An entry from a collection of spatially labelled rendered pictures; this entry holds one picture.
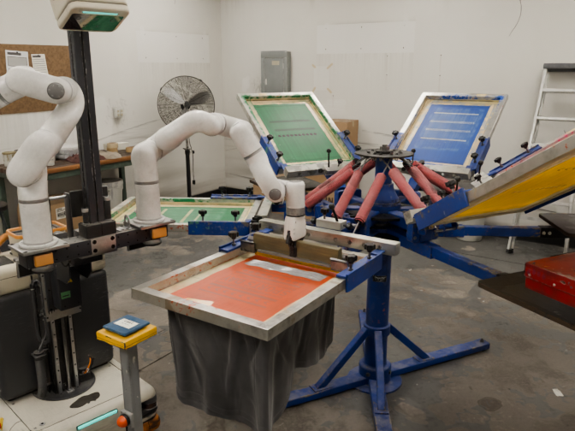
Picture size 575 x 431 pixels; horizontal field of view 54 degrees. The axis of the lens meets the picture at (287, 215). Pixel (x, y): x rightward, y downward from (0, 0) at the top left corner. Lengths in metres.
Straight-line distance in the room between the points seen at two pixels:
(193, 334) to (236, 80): 5.84
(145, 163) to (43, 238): 0.46
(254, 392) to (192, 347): 0.28
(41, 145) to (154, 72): 4.99
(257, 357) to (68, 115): 1.00
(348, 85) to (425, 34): 1.03
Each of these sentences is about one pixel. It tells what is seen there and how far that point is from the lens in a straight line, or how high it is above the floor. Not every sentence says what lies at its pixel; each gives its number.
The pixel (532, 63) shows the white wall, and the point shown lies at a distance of 6.06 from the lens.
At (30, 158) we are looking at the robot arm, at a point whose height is 1.45.
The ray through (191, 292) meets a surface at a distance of 2.06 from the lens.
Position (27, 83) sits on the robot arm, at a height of 1.68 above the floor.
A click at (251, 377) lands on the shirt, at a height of 0.73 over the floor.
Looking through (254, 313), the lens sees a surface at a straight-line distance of 1.87.
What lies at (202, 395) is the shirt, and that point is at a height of 0.59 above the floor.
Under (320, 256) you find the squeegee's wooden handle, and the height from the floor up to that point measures 1.02.
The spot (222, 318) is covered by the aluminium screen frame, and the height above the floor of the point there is 0.98.
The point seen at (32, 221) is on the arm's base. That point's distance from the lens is 2.08.
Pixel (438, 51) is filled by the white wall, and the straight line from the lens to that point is 6.30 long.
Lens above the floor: 1.73
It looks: 15 degrees down
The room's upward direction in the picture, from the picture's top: straight up
